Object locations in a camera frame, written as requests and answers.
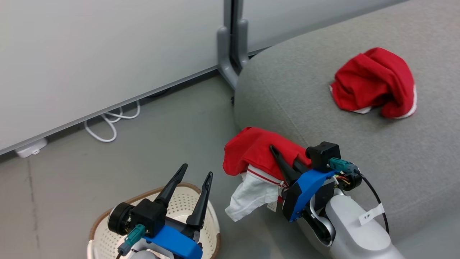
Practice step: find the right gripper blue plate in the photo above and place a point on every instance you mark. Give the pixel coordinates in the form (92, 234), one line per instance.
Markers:
(307, 187)

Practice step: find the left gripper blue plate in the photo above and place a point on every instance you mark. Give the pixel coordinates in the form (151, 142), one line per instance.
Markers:
(176, 241)

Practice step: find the red garment white lining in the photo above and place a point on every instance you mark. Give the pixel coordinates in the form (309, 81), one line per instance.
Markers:
(251, 151)

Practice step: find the red garment white trim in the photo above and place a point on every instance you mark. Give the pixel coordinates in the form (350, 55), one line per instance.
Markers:
(373, 79)

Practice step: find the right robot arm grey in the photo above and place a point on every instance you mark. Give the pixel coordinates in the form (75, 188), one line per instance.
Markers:
(352, 230)

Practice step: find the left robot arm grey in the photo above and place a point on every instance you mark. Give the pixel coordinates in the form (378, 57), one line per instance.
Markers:
(147, 255)

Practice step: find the white perforated laundry basket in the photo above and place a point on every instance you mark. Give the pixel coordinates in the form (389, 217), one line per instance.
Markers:
(176, 205)

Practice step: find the grey fabric sofa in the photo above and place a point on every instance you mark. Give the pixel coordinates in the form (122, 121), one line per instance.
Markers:
(377, 151)

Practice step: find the white power adapter box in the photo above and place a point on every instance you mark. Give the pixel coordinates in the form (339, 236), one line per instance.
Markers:
(31, 148)

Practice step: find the right black wrist camera box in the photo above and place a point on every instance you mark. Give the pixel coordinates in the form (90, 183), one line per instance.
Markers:
(323, 153)

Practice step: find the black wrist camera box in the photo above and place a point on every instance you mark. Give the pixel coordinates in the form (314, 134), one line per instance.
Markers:
(149, 216)
(323, 153)

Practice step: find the left black wrist camera box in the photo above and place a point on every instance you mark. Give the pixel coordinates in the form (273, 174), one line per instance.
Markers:
(149, 216)

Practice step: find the grey partition post foot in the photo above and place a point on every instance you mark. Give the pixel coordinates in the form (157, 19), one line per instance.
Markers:
(230, 50)

